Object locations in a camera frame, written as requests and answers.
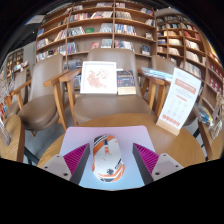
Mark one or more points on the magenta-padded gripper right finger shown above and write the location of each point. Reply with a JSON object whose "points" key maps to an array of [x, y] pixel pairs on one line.
{"points": [[146, 160]]}

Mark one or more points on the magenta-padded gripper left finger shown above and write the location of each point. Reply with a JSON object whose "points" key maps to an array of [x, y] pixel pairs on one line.
{"points": [[77, 159]]}

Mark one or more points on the white and orange computer mouse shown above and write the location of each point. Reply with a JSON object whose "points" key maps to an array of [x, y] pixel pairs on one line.
{"points": [[107, 160]]}

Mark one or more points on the pink and blue mouse pad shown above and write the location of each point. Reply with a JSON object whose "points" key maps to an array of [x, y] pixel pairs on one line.
{"points": [[133, 134]]}

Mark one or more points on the round wooden side table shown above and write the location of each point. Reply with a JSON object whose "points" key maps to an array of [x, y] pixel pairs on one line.
{"points": [[215, 146], [11, 141]]}

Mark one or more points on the white sign on wooden base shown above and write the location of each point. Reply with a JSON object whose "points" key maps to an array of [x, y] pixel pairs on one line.
{"points": [[180, 100]]}

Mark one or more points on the glass vase with pink flowers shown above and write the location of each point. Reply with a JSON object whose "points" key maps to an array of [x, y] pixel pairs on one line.
{"points": [[4, 130]]}

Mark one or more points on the dark book with orange print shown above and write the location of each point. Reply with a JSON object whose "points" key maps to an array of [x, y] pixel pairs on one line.
{"points": [[126, 81]]}

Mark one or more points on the white framed floral picture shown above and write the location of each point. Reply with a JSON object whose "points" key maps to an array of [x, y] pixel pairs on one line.
{"points": [[98, 78]]}

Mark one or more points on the stack of light blue books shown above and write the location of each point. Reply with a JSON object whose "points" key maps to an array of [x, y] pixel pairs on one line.
{"points": [[156, 73]]}

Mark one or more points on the small distant wooden bookshelf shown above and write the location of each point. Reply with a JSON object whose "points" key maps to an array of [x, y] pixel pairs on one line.
{"points": [[16, 61]]}

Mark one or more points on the curved wooden bookshelf unit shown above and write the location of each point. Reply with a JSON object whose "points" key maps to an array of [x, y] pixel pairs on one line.
{"points": [[190, 46]]}

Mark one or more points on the large wooden bookshelf unit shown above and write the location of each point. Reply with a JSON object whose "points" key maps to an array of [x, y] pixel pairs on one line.
{"points": [[100, 31]]}

